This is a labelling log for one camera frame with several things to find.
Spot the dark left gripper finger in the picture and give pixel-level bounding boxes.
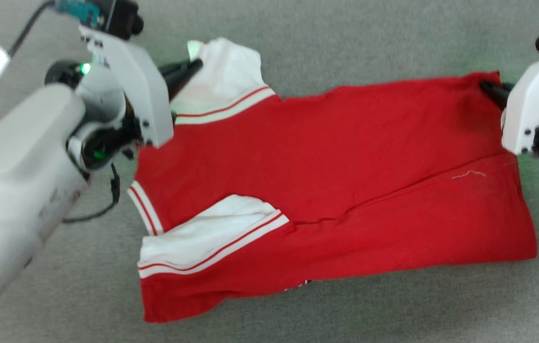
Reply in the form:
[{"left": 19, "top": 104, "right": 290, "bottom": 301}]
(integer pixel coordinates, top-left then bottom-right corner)
[
  {"left": 158, "top": 58, "right": 204, "bottom": 84},
  {"left": 166, "top": 71, "right": 195, "bottom": 104}
]

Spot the long thin black cable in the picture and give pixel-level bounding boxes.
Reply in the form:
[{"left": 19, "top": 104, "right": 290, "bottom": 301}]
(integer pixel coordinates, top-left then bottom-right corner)
[{"left": 0, "top": 0, "right": 57, "bottom": 149}]

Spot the short looped black cable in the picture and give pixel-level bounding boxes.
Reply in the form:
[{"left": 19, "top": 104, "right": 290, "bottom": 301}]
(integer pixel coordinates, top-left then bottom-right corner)
[{"left": 61, "top": 163, "right": 122, "bottom": 224}]

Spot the red and white jersey shirt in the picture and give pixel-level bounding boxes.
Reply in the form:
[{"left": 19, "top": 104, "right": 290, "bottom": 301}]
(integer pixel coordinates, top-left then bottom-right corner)
[{"left": 127, "top": 37, "right": 538, "bottom": 324}]

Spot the grey fabric sofa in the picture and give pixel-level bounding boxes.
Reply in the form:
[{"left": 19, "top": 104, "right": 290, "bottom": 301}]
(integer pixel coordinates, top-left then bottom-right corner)
[{"left": 0, "top": 0, "right": 539, "bottom": 343}]

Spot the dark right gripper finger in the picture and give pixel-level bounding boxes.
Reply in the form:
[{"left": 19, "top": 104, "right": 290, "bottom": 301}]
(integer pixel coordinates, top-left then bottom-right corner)
[{"left": 479, "top": 80, "right": 516, "bottom": 111}]

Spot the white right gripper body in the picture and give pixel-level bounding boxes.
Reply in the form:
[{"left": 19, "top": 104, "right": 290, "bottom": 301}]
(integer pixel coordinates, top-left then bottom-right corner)
[{"left": 501, "top": 48, "right": 539, "bottom": 156}]

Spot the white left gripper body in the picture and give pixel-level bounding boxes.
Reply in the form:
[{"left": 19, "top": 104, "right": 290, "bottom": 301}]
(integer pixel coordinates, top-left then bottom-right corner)
[{"left": 78, "top": 25, "right": 175, "bottom": 149}]

